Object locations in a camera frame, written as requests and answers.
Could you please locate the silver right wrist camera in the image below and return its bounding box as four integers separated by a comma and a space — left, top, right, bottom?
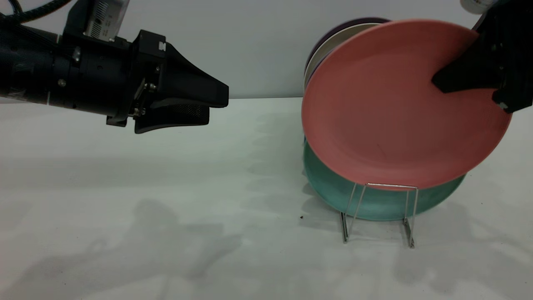
460, 0, 498, 15

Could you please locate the black braided cable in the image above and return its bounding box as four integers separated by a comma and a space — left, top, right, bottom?
0, 0, 72, 24

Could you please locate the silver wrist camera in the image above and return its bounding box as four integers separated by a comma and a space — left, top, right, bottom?
460, 0, 498, 15
85, 0, 129, 42

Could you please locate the beige round plate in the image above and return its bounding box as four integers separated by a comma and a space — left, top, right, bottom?
304, 23, 381, 89

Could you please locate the pink round plate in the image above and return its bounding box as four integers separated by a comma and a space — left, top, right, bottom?
301, 19, 512, 191

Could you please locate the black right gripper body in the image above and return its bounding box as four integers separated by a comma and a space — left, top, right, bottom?
475, 0, 533, 114

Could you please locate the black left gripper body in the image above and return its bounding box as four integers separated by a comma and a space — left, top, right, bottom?
49, 29, 168, 128

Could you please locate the silver wire plate rack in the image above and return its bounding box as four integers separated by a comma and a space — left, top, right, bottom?
341, 182, 418, 249

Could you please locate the dark purple round plate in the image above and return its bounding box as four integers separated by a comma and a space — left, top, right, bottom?
305, 17, 391, 69

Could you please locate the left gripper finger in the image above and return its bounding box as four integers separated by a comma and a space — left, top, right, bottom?
134, 104, 209, 134
154, 42, 230, 109

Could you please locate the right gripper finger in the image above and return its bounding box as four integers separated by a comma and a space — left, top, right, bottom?
432, 40, 505, 95

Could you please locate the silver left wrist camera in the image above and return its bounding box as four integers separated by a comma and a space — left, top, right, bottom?
85, 0, 129, 42

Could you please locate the green round plate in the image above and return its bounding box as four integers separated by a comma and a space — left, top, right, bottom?
303, 140, 466, 221

